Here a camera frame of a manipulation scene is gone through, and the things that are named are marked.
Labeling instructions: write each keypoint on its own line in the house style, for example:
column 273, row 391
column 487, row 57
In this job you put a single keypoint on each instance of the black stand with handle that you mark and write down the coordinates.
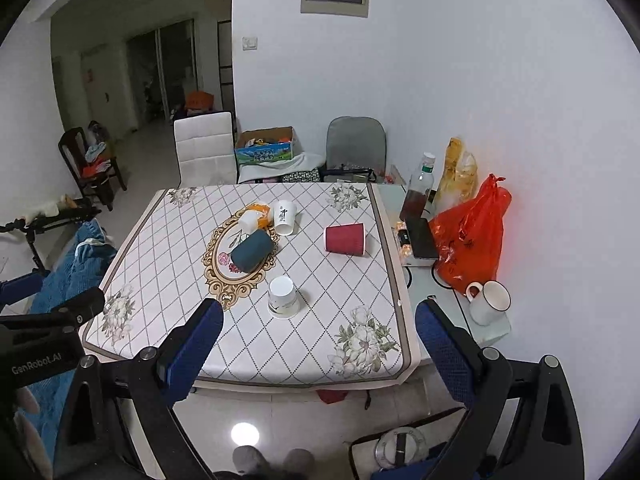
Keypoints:
column 83, row 212

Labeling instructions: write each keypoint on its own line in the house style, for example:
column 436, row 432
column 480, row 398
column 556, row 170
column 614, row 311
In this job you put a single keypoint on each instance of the white padded chair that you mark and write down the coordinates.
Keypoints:
column 205, row 150

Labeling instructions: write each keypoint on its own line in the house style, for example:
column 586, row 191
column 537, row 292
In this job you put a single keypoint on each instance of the white light switch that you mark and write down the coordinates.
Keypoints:
column 249, row 43

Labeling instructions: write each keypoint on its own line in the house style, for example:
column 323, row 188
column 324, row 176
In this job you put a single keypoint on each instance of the red paper cup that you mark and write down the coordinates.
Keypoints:
column 349, row 240

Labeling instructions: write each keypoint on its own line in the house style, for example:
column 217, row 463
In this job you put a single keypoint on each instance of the white printed paper cup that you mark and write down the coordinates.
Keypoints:
column 283, row 299

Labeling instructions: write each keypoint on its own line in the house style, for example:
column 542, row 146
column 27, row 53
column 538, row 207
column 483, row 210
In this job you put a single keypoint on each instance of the white and orange cup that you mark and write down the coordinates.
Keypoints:
column 256, row 216

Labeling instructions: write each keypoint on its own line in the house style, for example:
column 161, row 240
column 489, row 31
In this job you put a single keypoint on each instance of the blue cloth on chair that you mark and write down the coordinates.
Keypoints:
column 82, row 267

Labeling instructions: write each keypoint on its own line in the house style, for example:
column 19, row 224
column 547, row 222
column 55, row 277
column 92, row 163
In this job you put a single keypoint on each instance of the grey office chair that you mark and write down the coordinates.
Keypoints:
column 356, row 150

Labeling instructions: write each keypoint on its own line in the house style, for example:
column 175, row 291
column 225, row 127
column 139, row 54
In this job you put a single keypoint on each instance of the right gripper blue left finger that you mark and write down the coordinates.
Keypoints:
column 186, row 348

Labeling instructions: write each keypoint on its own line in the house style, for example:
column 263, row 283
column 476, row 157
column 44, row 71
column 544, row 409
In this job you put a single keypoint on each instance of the white cup with script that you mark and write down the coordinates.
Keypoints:
column 284, row 214

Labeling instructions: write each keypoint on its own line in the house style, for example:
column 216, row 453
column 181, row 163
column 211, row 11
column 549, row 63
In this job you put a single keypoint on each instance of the plastic bottle dark liquid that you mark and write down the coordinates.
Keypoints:
column 419, row 188

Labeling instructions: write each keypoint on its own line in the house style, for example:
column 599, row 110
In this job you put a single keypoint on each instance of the floral patterned tablecloth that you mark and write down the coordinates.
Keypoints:
column 354, row 329

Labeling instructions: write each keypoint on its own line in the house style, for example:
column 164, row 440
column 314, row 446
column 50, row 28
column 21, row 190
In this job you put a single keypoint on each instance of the dark teal cup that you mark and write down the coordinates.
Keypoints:
column 252, row 252

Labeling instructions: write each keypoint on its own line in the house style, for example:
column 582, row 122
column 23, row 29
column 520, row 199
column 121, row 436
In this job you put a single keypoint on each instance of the orange plastic bag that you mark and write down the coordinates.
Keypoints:
column 469, row 236

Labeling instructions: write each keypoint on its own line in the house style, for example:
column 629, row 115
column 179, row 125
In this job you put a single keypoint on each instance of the black wooden chair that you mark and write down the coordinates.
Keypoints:
column 93, row 166

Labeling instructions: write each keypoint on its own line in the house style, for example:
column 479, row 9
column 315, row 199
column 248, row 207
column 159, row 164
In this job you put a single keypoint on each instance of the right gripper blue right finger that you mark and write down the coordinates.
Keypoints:
column 451, row 349

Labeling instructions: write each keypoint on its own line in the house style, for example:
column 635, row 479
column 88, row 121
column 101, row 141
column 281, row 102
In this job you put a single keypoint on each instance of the cardboard box with items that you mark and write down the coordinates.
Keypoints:
column 255, row 147

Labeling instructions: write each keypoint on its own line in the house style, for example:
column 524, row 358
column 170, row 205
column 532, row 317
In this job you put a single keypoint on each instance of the black device on table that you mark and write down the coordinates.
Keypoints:
column 422, row 241

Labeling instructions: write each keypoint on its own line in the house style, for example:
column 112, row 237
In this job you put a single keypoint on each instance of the white enamel mug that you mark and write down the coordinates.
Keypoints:
column 488, row 301

